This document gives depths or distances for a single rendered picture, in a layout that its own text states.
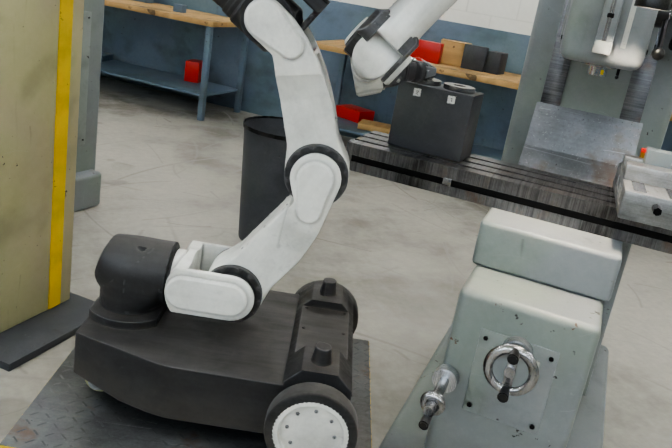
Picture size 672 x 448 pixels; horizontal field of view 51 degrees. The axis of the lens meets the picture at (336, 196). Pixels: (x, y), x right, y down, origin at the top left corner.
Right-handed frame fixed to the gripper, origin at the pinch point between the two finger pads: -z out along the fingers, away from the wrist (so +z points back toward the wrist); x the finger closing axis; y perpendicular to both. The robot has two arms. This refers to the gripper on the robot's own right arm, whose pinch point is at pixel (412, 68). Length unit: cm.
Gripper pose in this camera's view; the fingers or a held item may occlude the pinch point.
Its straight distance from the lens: 194.9
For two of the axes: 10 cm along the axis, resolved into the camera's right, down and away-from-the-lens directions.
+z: -5.9, 1.8, -7.9
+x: -8.0, -2.8, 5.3
